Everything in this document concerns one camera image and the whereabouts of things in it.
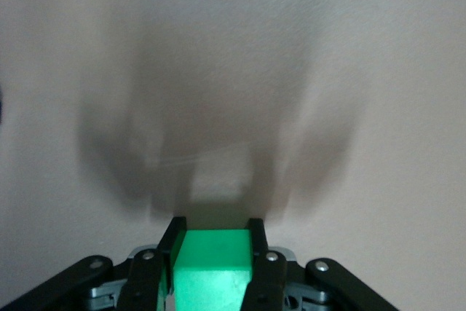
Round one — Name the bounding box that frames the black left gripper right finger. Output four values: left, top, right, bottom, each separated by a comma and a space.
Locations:
244, 217, 401, 311

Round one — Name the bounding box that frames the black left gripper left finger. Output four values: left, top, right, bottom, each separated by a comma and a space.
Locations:
0, 216, 189, 311

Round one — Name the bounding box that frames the green cube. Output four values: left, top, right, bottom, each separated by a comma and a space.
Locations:
155, 228, 254, 311

